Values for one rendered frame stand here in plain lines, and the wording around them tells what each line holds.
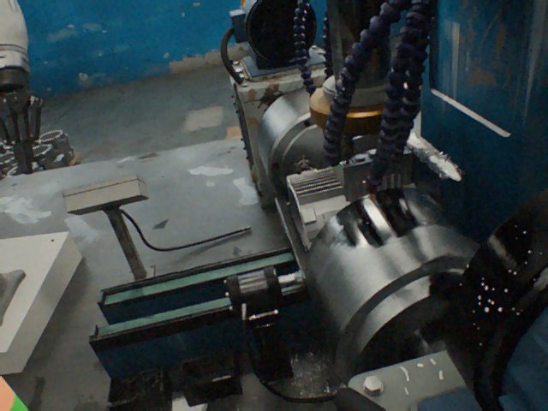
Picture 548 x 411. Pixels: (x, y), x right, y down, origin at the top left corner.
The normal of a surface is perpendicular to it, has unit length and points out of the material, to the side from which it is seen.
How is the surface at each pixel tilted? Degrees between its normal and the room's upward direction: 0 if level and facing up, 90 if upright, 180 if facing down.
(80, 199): 52
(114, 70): 90
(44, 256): 4
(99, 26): 90
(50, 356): 0
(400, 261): 17
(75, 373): 0
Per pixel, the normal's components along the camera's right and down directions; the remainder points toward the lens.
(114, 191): 0.04, -0.11
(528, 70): -0.97, 0.23
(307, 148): 0.18, 0.51
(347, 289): -0.82, -0.40
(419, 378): -0.16, -0.83
